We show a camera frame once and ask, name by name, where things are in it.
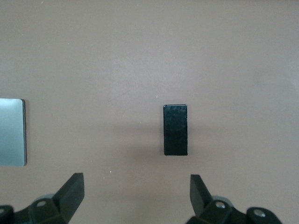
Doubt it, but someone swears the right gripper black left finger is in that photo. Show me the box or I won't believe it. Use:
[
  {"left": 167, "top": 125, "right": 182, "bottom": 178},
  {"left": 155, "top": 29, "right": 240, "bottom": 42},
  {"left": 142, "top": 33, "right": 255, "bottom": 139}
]
[{"left": 0, "top": 172, "right": 84, "bottom": 224}]

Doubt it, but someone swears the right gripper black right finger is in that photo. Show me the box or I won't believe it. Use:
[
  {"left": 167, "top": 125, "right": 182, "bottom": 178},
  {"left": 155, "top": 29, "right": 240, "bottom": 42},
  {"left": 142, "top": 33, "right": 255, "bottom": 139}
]
[{"left": 186, "top": 174, "right": 282, "bottom": 224}]

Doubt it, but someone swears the black smartphone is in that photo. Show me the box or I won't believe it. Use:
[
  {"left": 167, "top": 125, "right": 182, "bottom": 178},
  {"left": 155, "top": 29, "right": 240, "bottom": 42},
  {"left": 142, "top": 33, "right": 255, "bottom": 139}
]
[{"left": 163, "top": 104, "right": 189, "bottom": 156}]

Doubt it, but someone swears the silver closed laptop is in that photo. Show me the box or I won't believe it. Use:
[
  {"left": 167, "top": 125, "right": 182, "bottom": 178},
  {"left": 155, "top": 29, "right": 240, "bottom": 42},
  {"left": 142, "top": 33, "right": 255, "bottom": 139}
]
[{"left": 0, "top": 98, "right": 28, "bottom": 167}]

